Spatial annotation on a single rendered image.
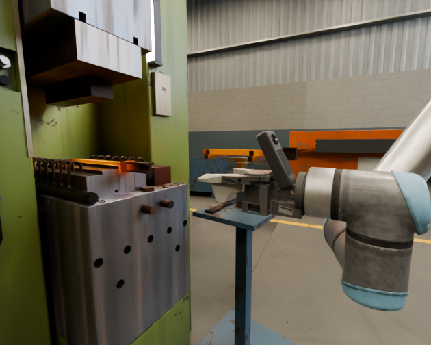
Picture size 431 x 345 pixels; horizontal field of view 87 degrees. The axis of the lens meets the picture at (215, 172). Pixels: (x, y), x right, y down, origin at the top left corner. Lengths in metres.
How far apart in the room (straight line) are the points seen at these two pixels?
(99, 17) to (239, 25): 8.69
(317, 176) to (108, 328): 0.66
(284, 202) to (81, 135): 0.99
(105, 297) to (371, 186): 0.66
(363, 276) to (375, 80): 8.01
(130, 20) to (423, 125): 0.78
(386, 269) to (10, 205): 0.81
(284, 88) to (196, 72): 3.40
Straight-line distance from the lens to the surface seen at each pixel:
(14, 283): 0.85
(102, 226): 0.67
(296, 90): 8.26
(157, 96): 1.03
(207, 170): 4.37
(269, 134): 0.45
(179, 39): 1.24
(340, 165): 4.03
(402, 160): 0.57
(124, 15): 0.84
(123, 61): 0.79
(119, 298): 0.78
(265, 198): 0.45
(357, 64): 8.42
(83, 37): 0.74
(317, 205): 0.42
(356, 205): 0.41
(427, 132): 0.59
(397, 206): 0.41
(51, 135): 1.17
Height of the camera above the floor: 1.07
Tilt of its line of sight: 7 degrees down
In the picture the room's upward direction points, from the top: straight up
